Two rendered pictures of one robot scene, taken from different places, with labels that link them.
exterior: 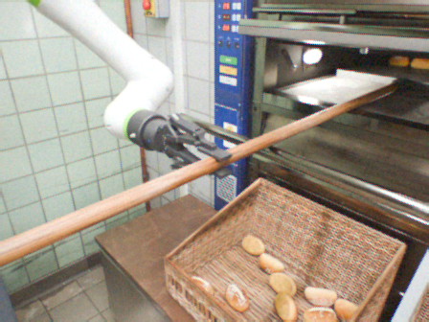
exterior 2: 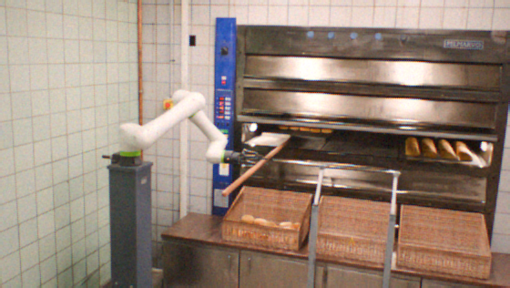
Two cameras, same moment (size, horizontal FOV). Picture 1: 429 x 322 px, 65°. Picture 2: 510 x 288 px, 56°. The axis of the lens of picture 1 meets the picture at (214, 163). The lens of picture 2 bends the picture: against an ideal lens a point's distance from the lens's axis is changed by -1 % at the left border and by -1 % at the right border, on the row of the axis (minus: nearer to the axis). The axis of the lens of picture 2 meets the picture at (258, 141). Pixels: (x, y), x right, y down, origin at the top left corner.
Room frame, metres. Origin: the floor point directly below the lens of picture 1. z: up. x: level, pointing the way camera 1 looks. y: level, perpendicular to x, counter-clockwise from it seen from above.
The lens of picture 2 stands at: (-2.02, 1.63, 1.91)
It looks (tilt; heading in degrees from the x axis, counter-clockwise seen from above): 11 degrees down; 329
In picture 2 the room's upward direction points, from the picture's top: 2 degrees clockwise
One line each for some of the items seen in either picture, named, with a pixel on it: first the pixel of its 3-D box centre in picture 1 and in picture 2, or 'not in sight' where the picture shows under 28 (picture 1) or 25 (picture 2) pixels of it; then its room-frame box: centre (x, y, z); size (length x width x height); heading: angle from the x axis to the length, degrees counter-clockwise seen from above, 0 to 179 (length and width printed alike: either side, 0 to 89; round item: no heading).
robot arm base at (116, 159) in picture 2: not in sight; (122, 158); (0.86, 0.86, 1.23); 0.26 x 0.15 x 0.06; 42
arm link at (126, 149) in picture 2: not in sight; (130, 138); (0.81, 0.82, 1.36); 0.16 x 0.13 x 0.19; 9
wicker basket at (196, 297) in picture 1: (276, 269); (268, 216); (0.81, -0.19, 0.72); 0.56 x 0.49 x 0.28; 43
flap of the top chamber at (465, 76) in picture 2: not in sight; (363, 70); (0.55, -0.79, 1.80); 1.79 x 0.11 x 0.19; 43
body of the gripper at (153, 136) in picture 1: (168, 139); (239, 158); (0.72, 0.11, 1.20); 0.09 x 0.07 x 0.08; 43
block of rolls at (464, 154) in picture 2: not in sight; (436, 148); (0.43, -1.51, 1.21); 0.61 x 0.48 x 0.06; 133
